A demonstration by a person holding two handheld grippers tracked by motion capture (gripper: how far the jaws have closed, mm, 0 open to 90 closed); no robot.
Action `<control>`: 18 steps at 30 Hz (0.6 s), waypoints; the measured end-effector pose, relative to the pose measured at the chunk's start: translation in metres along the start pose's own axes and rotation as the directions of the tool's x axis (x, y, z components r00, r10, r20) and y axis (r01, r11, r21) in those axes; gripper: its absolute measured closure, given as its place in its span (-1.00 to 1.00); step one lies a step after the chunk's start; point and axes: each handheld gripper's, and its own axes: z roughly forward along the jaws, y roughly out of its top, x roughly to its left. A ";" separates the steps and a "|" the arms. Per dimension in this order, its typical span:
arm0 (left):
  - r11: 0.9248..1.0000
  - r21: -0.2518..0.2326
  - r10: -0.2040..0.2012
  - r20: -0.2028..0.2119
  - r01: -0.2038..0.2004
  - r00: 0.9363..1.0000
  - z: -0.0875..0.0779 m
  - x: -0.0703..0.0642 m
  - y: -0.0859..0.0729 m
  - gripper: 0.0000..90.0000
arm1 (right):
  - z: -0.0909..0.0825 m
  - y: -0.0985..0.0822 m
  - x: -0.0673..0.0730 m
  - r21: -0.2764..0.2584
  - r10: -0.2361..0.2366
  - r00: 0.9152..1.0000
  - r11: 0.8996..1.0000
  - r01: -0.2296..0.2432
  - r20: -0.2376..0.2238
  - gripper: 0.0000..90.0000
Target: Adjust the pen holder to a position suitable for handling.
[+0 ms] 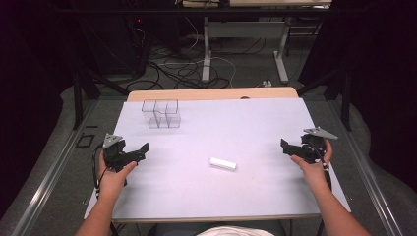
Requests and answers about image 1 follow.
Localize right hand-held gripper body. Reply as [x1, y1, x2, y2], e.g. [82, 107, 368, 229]
[299, 127, 339, 165]

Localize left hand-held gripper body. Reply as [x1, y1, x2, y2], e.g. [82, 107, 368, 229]
[102, 133, 147, 173]

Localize clear plastic compartment organizer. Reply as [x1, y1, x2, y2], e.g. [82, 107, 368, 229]
[141, 98, 182, 130]

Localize white cylinder tube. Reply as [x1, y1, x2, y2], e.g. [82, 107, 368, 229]
[209, 157, 238, 171]

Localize person's left hand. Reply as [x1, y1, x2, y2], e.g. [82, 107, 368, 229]
[97, 152, 139, 202]

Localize person's right hand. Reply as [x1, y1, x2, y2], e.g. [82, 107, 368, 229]
[290, 139, 334, 192]

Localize black metal stand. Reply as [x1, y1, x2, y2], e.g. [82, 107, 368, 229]
[71, 67, 131, 131]
[296, 65, 354, 133]

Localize dark curtain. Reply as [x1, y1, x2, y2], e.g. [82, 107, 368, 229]
[298, 0, 417, 195]
[0, 0, 87, 220]

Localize person's white shirt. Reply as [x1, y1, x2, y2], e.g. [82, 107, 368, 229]
[196, 225, 275, 236]

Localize black computer case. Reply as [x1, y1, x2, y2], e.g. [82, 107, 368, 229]
[86, 15, 151, 78]

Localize white-legged desk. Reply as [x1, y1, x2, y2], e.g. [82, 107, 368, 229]
[181, 0, 332, 85]

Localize black horizontal bar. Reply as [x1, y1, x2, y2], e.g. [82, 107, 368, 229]
[53, 7, 367, 16]

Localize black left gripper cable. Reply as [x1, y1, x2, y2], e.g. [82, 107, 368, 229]
[91, 144, 109, 202]

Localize grey metal floor rail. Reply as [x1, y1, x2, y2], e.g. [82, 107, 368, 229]
[10, 99, 100, 236]
[327, 99, 407, 236]

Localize tangle of black floor cables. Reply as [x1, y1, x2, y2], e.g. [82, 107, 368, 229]
[125, 33, 268, 91]

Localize white floor cable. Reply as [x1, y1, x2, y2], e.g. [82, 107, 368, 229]
[168, 16, 238, 89]

